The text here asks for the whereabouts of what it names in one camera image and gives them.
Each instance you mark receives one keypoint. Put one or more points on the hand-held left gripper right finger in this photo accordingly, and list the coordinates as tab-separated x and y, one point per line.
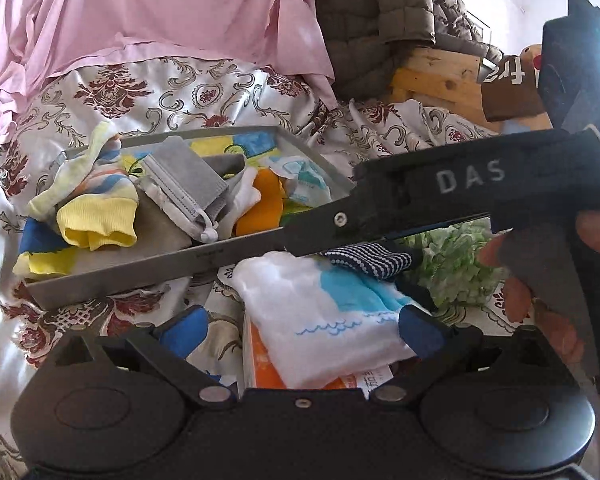
420	330

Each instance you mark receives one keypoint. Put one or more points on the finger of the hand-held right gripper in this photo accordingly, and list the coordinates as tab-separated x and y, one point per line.
325	232

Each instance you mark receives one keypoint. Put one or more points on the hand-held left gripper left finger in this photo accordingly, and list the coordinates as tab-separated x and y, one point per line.
187	330

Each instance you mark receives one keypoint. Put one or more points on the white towel with blue print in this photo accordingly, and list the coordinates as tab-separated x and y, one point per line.
290	310

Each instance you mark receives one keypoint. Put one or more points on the grey tray with colourful bottom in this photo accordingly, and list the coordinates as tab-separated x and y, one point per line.
130	265

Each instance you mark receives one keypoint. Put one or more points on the navy dotted sock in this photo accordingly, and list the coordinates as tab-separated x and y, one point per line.
375	260

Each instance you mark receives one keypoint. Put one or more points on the light blue packaged mask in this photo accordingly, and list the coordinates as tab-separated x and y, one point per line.
300	180

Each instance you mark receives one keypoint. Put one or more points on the orange sock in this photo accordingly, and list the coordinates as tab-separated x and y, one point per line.
265	200

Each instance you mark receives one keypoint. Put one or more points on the green and white cloth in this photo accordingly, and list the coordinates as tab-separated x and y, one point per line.
445	265

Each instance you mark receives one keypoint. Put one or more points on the orange and white packet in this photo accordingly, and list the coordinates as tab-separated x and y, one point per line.
262	365

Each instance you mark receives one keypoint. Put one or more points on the brown printed bag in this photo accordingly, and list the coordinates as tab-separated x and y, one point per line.
510	95

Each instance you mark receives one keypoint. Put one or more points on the white sock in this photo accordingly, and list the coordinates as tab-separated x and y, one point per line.
243	200

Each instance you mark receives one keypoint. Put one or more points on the khaki grey cloth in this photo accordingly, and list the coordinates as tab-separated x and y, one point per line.
155	235

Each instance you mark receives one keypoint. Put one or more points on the dark grey cloth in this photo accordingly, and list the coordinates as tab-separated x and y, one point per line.
225	164

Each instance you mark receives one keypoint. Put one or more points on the grey face mask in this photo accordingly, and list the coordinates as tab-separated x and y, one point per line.
180	175

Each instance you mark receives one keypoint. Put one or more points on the pastel striped sock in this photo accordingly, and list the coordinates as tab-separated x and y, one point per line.
105	180

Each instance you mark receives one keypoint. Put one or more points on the blue and yellow sock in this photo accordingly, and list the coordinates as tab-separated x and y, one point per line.
35	242

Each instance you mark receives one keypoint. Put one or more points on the floral bed sheet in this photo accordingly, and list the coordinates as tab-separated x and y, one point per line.
180	95

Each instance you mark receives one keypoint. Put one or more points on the quilted grey jacket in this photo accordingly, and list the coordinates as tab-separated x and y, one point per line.
380	10

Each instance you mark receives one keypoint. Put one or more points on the pink sheet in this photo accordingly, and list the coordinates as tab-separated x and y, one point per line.
155	10

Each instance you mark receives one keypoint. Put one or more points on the pale wooden plank frame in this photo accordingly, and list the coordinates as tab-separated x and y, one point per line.
440	80

